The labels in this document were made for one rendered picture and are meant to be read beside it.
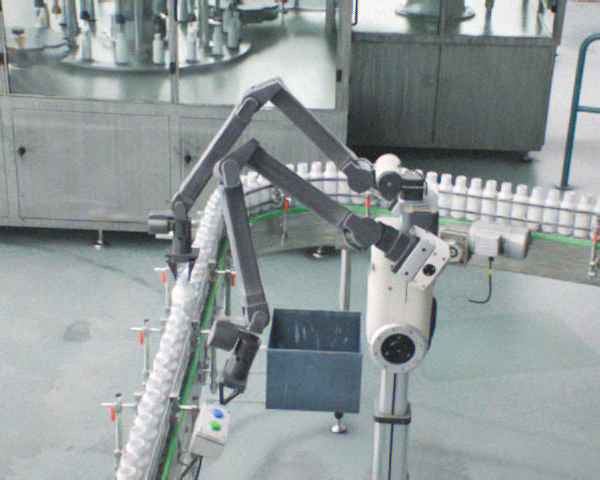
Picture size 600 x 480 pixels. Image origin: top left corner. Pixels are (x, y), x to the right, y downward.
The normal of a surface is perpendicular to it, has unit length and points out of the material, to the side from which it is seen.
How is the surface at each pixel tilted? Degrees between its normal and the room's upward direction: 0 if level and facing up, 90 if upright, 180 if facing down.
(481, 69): 90
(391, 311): 101
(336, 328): 90
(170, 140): 90
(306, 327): 90
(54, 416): 0
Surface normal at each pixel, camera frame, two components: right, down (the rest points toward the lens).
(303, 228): 0.38, 0.35
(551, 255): -0.35, 0.35
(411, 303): -0.05, 0.55
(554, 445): 0.03, -0.92
